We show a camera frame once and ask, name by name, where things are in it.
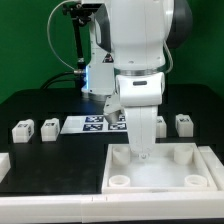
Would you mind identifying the white marker sheet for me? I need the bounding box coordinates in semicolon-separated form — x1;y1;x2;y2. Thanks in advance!
61;115;127;134

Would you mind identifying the grey cable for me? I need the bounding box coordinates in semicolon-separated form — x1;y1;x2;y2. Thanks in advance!
46;0;81;72

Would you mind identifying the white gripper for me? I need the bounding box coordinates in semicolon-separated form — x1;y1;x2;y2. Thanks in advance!
116;72;165;161

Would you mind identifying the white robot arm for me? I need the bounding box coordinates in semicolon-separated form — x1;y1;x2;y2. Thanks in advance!
95;0;193;160

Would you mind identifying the white right fence piece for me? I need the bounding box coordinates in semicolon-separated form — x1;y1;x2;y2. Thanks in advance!
199;146;224;191

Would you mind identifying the white front fence rail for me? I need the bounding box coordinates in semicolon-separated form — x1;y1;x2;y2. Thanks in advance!
0;191;224;224

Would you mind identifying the white left fence piece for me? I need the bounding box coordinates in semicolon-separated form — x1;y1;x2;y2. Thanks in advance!
0;153;11;183

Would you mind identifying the white fence piece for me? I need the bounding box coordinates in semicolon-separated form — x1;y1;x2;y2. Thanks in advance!
0;153;11;183
199;146;224;191

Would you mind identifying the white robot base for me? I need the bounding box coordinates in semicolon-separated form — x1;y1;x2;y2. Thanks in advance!
82;9;115;101

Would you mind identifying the white square tabletop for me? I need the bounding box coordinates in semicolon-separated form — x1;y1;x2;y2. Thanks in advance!
101;143;218;194

